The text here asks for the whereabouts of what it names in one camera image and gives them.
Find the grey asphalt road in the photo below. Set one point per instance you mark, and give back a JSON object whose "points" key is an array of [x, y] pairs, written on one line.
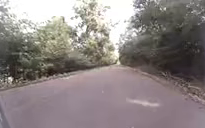
{"points": [[100, 100]]}

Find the row of green trees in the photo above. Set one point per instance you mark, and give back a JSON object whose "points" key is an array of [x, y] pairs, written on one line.
{"points": [[53, 43]]}

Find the row of trees and bushes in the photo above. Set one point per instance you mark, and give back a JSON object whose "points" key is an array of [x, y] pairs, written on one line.
{"points": [[166, 36]]}

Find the grass verge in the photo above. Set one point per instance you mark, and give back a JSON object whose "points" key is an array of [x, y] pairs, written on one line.
{"points": [[33, 80]]}

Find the leaf-strewn roadside verge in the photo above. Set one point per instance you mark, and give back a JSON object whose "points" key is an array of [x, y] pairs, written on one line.
{"points": [[186, 85]]}

